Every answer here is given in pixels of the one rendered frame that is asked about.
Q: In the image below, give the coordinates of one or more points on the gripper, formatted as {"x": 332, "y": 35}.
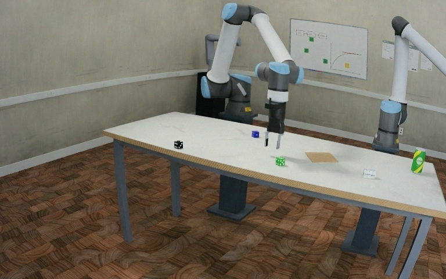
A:
{"x": 277, "y": 118}

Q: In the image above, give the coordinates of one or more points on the green die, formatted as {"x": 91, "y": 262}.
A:
{"x": 280, "y": 161}

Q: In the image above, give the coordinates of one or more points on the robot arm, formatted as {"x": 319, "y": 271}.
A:
{"x": 400, "y": 69}
{"x": 226, "y": 52}

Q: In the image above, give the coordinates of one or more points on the blue die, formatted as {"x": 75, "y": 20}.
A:
{"x": 255, "y": 134}

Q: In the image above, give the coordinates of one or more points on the tan square mat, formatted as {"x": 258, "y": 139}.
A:
{"x": 321, "y": 157}

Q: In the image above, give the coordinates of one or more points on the black die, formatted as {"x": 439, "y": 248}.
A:
{"x": 178, "y": 144}

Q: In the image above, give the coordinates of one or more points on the white table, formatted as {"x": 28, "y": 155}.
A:
{"x": 313, "y": 181}

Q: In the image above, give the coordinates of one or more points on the black cabinet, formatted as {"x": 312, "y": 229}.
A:
{"x": 209, "y": 104}

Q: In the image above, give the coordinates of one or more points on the small white box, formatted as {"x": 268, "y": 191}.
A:
{"x": 369, "y": 174}

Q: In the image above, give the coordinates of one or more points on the grey jointed stand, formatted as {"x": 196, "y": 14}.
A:
{"x": 209, "y": 48}

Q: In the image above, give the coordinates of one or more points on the whiteboard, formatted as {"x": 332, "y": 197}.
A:
{"x": 341, "y": 35}

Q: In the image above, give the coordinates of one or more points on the white paper notice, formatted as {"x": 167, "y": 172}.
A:
{"x": 425, "y": 64}
{"x": 386, "y": 50}
{"x": 414, "y": 61}

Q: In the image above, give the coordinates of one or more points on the green and yellow can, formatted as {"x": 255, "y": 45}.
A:
{"x": 418, "y": 160}

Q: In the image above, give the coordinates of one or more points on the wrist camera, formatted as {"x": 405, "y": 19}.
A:
{"x": 267, "y": 105}

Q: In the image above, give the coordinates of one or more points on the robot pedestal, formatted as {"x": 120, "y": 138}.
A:
{"x": 364, "y": 226}
{"x": 232, "y": 195}

